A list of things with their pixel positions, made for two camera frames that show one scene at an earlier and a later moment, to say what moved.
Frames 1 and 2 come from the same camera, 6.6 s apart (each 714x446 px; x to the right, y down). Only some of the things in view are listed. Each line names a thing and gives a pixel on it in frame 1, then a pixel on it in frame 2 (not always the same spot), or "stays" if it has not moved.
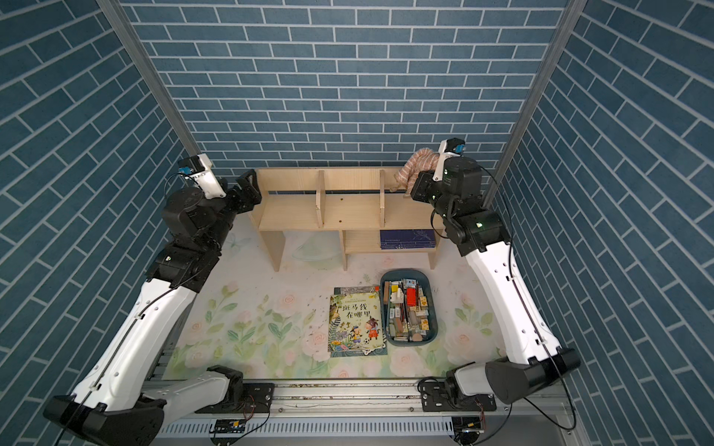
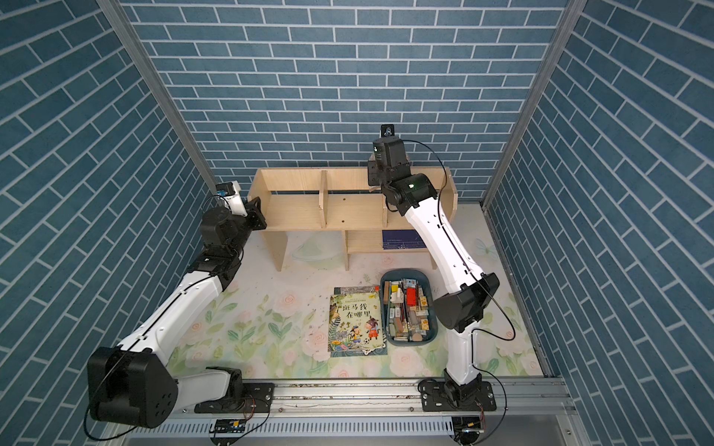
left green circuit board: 231,426 stays
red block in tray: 411,296 stays
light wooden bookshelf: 355,202 stays
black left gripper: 254,195 to 257,216
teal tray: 409,307 stays
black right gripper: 425,182 to 374,175
